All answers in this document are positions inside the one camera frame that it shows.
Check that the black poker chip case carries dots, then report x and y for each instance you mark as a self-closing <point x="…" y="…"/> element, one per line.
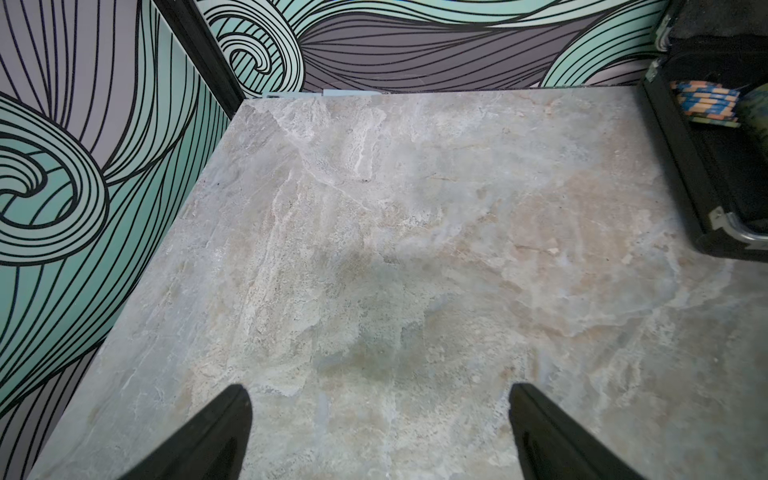
<point x="718" y="174"/>

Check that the black corner frame post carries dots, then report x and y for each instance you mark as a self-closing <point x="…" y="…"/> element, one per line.
<point x="189" y="26"/>

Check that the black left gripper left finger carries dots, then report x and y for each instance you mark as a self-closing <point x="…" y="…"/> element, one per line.
<point x="211" y="445"/>

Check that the stack of poker chips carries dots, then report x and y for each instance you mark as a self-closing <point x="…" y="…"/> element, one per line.
<point x="752" y="113"/>

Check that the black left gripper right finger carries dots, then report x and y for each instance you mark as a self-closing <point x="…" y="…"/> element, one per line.
<point x="552" y="445"/>

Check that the orange blue chip stack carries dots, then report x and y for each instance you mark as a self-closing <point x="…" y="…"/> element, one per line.
<point x="707" y="102"/>

